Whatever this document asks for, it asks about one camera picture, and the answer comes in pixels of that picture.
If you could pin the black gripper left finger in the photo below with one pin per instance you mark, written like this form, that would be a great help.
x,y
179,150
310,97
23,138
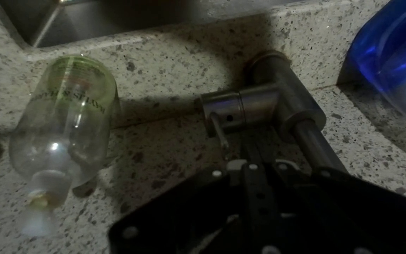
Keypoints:
x,y
189,217

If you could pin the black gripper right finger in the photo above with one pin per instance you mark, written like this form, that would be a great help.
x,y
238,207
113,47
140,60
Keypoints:
x,y
344,217

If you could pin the steel kitchen faucet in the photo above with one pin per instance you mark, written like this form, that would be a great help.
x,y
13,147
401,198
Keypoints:
x,y
282,94

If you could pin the small clear glass bottle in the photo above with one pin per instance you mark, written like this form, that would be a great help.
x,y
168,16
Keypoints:
x,y
67,122

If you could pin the blue dish soap bottle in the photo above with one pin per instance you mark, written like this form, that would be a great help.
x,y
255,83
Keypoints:
x,y
391,47

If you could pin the steel sink basin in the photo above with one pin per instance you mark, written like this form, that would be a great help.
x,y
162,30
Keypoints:
x,y
95,23

